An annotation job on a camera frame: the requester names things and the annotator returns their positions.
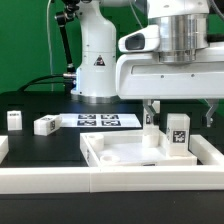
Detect white U-shaped fence wall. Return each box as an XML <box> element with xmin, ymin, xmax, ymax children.
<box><xmin>0</xmin><ymin>134</ymin><xmax>224</xmax><ymax>195</ymax></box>

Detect grey cable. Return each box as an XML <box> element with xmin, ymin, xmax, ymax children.
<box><xmin>128</xmin><ymin>0</ymin><xmax>144</xmax><ymax>29</ymax></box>

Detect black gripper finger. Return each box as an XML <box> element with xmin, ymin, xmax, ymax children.
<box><xmin>205</xmin><ymin>99</ymin><xmax>219</xmax><ymax>127</ymax></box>
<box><xmin>143</xmin><ymin>100</ymin><xmax>156</xmax><ymax>124</ymax></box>

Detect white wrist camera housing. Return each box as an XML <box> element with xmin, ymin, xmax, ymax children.
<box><xmin>118</xmin><ymin>25</ymin><xmax>160</xmax><ymax>53</ymax></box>

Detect black cable bundle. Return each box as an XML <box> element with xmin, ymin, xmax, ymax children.
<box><xmin>17</xmin><ymin>73</ymin><xmax>75</xmax><ymax>93</ymax></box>

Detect white fiducial marker sheet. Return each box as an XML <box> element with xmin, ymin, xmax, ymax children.
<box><xmin>61</xmin><ymin>113</ymin><xmax>141</xmax><ymax>128</ymax></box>

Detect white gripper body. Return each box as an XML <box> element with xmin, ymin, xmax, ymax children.
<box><xmin>116</xmin><ymin>46</ymin><xmax>224</xmax><ymax>100</ymax></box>

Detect white square tabletop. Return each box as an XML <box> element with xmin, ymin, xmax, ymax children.
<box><xmin>80</xmin><ymin>130</ymin><xmax>197</xmax><ymax>167</ymax></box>

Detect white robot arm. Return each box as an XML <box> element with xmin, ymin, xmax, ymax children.
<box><xmin>71</xmin><ymin>0</ymin><xmax>224</xmax><ymax>122</ymax></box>

